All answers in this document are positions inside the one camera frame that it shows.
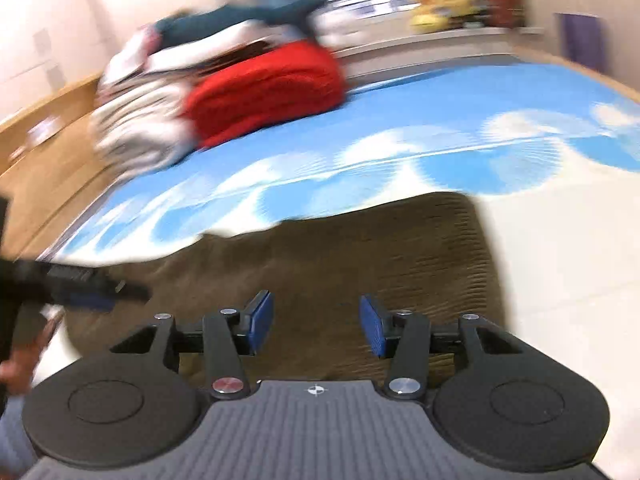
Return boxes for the person's left hand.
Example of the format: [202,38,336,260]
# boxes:
[0,310,66,396]

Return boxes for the yellow plush toy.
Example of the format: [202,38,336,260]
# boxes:
[407,0,481,33]

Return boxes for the striped bedding pile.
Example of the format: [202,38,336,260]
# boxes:
[90,25,201,176]

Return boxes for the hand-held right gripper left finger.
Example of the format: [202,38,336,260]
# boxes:
[109,289,275,401]

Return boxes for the brown pants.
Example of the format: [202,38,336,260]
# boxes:
[65,191,508,386]

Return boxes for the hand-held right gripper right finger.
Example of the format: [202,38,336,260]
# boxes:
[359,294,523,401]

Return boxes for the red quilt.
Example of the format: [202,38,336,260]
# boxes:
[182,40,348,151]

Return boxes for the white window sill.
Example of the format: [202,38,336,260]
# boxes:
[330,25,546,63]

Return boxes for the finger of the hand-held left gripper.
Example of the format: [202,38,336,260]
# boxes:
[45,265,151,311]

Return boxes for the teal shark plush toy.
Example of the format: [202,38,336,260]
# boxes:
[155,0,331,56]

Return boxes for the person's left forearm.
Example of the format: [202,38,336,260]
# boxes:
[0,397,38,480]

